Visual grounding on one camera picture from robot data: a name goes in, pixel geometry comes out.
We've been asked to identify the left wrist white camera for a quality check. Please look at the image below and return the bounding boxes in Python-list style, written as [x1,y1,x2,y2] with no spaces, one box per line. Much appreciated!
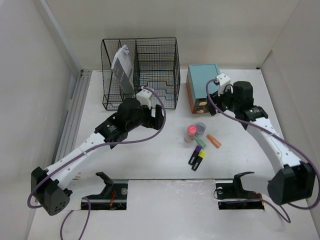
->
[136,86,155,109]

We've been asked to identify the black wire mesh desk organizer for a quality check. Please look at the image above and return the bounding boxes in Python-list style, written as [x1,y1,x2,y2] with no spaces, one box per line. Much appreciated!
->
[100,37,181,111]

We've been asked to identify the green mini highlighter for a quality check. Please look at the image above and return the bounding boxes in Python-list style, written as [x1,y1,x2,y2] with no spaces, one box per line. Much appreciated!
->
[194,136,207,149]

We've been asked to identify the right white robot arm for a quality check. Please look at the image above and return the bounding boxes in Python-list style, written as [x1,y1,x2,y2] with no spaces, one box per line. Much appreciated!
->
[207,77,320,206]

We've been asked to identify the yellow cap highlighter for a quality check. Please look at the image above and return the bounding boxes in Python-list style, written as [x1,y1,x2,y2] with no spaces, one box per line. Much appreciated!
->
[191,151,206,171]

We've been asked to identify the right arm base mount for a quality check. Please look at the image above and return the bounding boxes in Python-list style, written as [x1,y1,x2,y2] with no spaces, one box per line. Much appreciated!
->
[213,171,265,210]

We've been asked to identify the purple cap highlighter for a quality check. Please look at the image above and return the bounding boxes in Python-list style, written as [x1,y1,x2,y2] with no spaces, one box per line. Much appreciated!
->
[188,145,202,166]

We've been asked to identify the grey setup guide booklet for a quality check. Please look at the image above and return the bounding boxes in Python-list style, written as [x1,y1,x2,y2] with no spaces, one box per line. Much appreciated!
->
[111,45,135,94]

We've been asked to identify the wrist white camera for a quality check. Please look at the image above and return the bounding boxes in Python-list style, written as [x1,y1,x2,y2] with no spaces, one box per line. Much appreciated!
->
[136,86,155,109]
[214,72,231,96]

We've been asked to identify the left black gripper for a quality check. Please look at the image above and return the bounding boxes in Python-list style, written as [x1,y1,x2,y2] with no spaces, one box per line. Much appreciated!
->
[126,100,164,132]

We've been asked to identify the teal drawer box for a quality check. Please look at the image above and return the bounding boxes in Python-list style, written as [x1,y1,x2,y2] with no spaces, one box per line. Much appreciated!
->
[186,63,221,114]

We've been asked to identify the orange mini highlighter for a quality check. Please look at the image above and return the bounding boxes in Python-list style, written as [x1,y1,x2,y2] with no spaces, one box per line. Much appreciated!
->
[206,134,222,149]

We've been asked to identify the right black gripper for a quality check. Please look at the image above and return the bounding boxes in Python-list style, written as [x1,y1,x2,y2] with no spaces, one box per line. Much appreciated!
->
[204,84,240,116]

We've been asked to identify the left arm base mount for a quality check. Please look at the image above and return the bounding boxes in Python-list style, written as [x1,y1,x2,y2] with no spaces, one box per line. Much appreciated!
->
[86,172,129,211]

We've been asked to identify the pink cap glitter bottle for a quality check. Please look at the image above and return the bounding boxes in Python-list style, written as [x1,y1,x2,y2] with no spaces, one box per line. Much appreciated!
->
[184,125,197,143]

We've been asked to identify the aluminium rail frame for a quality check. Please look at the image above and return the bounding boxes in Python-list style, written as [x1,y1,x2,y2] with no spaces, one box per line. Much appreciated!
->
[51,69,92,164]

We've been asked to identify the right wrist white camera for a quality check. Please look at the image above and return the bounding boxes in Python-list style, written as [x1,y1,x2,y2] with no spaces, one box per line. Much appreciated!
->
[214,72,231,96]

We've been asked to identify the clear jar of paper clips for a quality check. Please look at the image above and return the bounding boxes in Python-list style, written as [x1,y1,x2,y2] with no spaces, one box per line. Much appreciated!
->
[195,122,206,137]

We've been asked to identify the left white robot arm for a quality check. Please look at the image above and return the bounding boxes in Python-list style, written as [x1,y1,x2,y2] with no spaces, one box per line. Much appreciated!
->
[27,98,167,216]

